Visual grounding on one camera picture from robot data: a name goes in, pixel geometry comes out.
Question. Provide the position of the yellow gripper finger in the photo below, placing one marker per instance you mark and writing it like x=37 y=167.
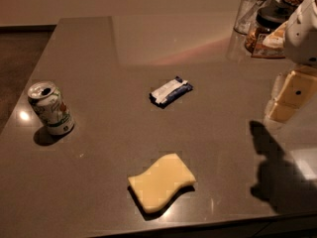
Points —
x=275 y=108
x=300 y=86

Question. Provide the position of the blue white rxbar wrapper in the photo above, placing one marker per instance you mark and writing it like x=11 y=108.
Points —
x=170 y=91

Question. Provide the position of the green white 7up can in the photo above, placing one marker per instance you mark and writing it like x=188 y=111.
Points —
x=47 y=102

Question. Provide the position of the glass jar with black lid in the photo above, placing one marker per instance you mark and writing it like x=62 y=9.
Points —
x=268 y=19

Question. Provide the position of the clear empty glass jar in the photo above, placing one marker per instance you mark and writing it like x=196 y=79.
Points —
x=246 y=14

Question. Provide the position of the yellow wavy sponge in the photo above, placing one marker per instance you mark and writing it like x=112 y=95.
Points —
x=156 y=186

